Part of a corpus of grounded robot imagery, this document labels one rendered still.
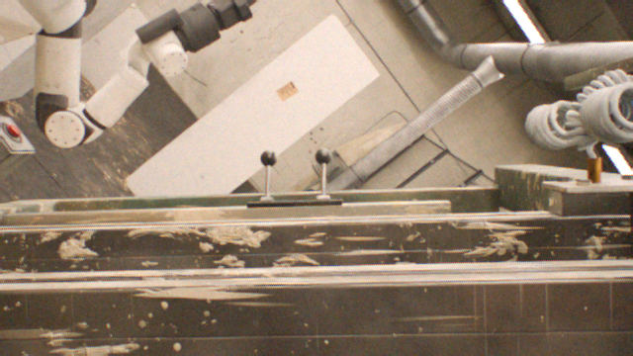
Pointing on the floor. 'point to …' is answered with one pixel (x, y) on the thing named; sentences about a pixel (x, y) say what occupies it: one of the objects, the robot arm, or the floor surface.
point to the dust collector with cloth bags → (345, 163)
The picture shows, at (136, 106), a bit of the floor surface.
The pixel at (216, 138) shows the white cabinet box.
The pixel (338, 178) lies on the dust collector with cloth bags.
